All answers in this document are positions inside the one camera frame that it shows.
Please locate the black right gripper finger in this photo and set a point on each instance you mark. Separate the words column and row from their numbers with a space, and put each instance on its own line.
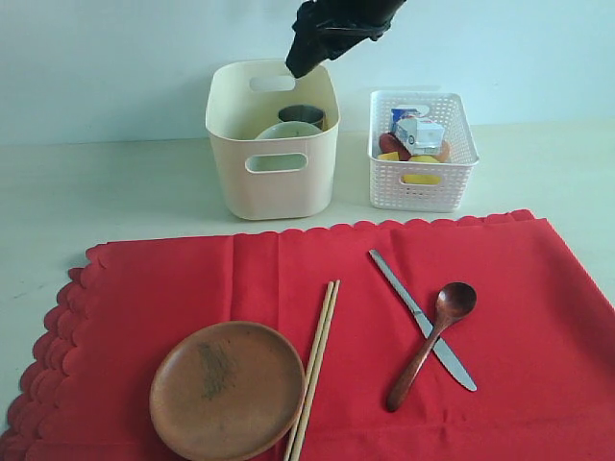
column 337, row 45
column 308, row 49

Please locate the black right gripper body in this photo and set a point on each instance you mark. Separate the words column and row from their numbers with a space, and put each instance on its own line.
column 345, row 18

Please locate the stainless steel cup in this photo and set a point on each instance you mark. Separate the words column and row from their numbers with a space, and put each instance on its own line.
column 303, row 113

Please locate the white ceramic bowl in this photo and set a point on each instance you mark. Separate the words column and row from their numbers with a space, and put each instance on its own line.
column 289, row 129

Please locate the red sausage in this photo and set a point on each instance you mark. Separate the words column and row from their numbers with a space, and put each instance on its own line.
column 389, row 143

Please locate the yellow cheese wedge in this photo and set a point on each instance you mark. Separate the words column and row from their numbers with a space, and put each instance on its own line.
column 392, row 156

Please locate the blue white milk carton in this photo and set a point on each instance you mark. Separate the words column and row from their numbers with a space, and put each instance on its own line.
column 419, row 134

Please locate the brown egg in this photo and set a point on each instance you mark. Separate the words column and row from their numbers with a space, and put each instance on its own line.
column 445, row 152

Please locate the yellow lemon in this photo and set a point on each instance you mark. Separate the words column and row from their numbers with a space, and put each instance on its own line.
column 422, row 171

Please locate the dark wooden spoon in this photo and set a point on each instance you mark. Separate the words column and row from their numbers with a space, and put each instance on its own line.
column 455, row 301

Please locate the brown wooden plate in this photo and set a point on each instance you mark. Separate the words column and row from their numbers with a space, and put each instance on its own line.
column 229, row 391

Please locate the wooden chopstick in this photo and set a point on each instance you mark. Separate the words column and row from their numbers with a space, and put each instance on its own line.
column 310, row 370
column 304, row 424

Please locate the cream plastic bin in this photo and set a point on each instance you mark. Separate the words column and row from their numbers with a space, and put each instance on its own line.
column 264, row 179

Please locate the white perforated plastic basket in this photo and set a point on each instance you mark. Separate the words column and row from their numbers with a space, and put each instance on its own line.
column 386, row 187

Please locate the steel table knife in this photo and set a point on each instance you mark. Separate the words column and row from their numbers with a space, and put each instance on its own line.
column 423, row 319

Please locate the red scalloped table cloth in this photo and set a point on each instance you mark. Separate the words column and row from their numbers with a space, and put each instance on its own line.
column 539, row 343

